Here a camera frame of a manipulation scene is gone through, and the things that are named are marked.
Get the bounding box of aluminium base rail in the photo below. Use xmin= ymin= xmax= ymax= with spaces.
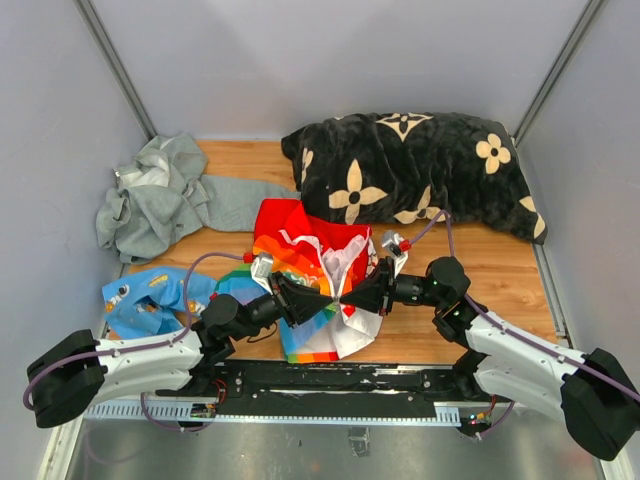
xmin=67 ymin=357 xmax=614 ymax=427

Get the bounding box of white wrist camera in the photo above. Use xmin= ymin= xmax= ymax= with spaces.
xmin=381 ymin=230 xmax=412 ymax=277
xmin=250 ymin=252 xmax=274 ymax=292

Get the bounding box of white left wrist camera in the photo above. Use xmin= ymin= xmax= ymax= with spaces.
xmin=250 ymin=252 xmax=274 ymax=292

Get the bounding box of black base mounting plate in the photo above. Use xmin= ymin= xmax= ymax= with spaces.
xmin=155 ymin=360 xmax=491 ymax=420

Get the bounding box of left grey metal frame post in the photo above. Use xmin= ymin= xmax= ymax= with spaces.
xmin=73 ymin=0 xmax=157 ymax=140

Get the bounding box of right grey metal frame post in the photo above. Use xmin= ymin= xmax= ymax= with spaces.
xmin=514 ymin=0 xmax=608 ymax=147

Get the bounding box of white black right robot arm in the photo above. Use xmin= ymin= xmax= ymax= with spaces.
xmin=341 ymin=257 xmax=639 ymax=461

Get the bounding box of grey metal frame post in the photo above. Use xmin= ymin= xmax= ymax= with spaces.
xmin=514 ymin=0 xmax=608 ymax=147
xmin=73 ymin=0 xmax=157 ymax=140

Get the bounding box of black floral plush pillow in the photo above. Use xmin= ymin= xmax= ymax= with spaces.
xmin=281 ymin=112 xmax=547 ymax=245

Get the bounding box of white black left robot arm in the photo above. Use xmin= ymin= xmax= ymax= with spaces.
xmin=23 ymin=272 xmax=333 ymax=429

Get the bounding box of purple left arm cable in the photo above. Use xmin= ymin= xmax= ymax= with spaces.
xmin=23 ymin=251 xmax=251 ymax=434

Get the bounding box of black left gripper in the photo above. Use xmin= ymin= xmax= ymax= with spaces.
xmin=231 ymin=271 xmax=334 ymax=341

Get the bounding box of grey zip hoodie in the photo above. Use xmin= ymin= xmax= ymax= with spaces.
xmin=95 ymin=133 xmax=300 ymax=264

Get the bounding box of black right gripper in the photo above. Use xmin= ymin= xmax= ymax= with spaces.
xmin=340 ymin=256 xmax=446 ymax=317

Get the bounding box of blue cartoon print garment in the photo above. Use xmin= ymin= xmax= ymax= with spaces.
xmin=102 ymin=267 xmax=217 ymax=339

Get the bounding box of rainbow white zip jacket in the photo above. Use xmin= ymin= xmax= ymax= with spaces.
xmin=213 ymin=198 xmax=384 ymax=365

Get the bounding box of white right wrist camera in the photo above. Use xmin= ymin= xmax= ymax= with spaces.
xmin=381 ymin=230 xmax=412 ymax=277

